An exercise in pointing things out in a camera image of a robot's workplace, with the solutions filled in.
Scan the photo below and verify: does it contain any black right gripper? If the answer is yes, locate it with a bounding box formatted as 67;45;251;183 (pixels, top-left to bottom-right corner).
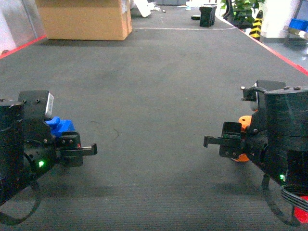
203;88;308;193

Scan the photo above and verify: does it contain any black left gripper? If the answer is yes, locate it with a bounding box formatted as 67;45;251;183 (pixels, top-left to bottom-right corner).
0;101;97;204

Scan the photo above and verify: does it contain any blue block part with knob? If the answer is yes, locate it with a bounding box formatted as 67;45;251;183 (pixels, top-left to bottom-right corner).
45;116;75;137

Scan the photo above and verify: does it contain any orange cylinder cap 4680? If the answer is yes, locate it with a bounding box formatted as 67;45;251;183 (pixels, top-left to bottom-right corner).
233;115;252;163

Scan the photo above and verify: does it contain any yellow black striped bollard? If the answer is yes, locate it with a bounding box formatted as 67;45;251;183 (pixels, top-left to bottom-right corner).
249;10;263;41

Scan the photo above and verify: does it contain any black box on floor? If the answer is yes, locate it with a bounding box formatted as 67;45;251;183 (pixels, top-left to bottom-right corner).
199;5;217;27

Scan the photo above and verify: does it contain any green potted plant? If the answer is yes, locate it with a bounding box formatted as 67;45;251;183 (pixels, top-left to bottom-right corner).
221;0;265;29

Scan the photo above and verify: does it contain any large cardboard box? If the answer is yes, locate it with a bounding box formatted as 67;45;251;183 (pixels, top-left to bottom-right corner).
35;0;132;41

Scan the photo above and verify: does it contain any blue bin far right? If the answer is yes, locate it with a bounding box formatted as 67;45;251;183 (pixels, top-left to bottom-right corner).
289;18;308;31

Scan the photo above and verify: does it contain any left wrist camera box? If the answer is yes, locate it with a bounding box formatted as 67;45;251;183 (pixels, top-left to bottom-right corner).
18;90;54;120

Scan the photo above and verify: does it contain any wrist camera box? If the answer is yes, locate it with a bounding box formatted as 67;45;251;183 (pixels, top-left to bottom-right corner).
240;79;286;112
18;90;54;120

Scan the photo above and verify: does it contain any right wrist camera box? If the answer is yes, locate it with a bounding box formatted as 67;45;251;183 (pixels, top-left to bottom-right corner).
240;79;286;112

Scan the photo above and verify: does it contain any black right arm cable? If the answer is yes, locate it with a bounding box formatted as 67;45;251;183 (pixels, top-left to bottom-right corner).
261;174;308;227

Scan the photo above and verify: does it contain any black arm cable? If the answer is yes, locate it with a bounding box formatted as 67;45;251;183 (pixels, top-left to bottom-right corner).
261;174;308;227
0;181;43;226

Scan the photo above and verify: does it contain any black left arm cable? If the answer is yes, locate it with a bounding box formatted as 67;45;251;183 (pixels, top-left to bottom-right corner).
0;181;43;226

